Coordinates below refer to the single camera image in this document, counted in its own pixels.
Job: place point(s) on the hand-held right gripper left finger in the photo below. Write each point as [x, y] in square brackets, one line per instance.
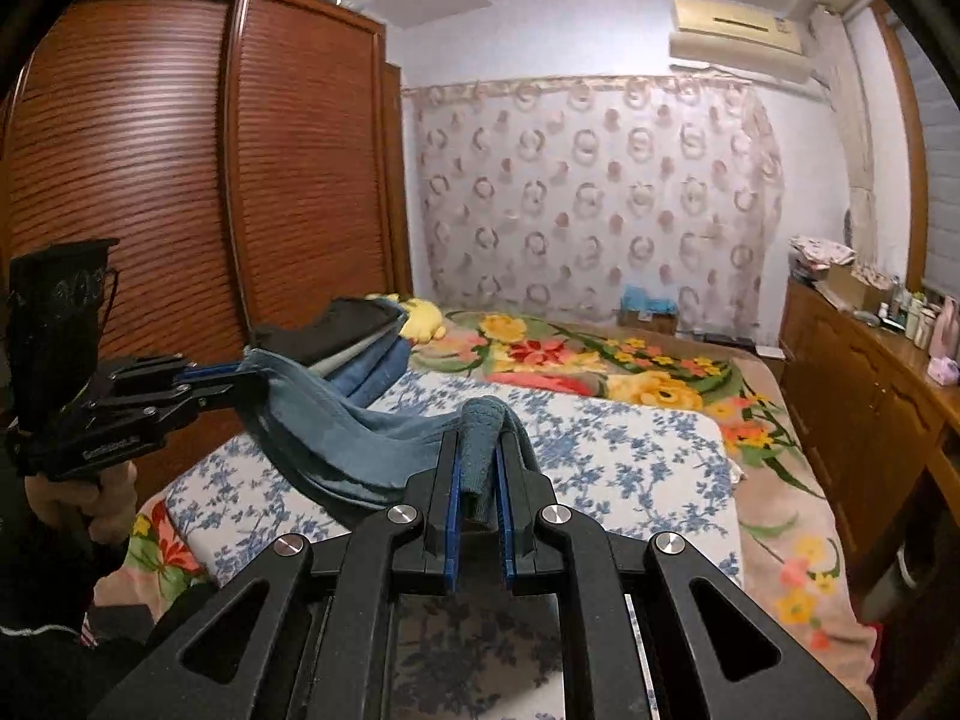
[450, 510]

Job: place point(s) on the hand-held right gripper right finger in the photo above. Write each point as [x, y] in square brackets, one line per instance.
[508, 517]

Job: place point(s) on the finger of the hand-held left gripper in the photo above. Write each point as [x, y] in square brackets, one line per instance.
[180, 406]
[172, 371]

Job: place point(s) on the blue pants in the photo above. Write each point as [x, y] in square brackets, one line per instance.
[337, 435]

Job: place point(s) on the person's left forearm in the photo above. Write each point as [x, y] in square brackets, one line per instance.
[45, 667]

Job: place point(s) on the dark folded pants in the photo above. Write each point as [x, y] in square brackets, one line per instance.
[322, 326]

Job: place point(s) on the grey folded pants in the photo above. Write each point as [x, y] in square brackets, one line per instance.
[360, 356]

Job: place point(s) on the person's left hand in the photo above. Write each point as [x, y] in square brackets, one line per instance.
[105, 510]

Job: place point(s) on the blue floral white cushion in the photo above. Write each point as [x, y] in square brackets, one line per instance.
[615, 457]

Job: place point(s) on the wooden slatted wardrobe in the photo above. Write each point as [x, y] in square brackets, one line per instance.
[150, 165]

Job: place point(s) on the colourful flower blanket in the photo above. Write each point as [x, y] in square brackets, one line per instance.
[600, 360]

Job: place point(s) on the yellow plush toy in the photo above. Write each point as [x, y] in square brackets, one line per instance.
[421, 319]

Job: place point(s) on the small cardboard box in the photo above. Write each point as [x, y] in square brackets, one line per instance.
[649, 322]

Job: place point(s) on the blue plastic bag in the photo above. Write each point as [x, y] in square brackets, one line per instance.
[649, 298]

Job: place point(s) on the circle pattern curtain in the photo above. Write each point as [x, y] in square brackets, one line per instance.
[592, 202]

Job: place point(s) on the wooden side cabinet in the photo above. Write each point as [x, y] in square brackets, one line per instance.
[847, 405]

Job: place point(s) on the folded floral cloth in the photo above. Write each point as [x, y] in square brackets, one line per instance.
[817, 251]

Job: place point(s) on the open cardboard box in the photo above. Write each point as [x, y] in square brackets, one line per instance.
[847, 285]

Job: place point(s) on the white bottle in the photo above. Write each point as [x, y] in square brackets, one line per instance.
[927, 324]
[912, 321]

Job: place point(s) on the small lavender box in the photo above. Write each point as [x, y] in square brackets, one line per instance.
[943, 371]

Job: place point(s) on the pink bottle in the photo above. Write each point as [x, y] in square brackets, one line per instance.
[946, 326]

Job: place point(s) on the beige window curtain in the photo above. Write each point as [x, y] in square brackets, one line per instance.
[851, 135]

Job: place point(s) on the beige air conditioner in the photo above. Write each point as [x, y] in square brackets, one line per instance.
[739, 34]

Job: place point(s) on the grey window blind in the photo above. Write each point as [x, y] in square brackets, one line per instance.
[941, 165]

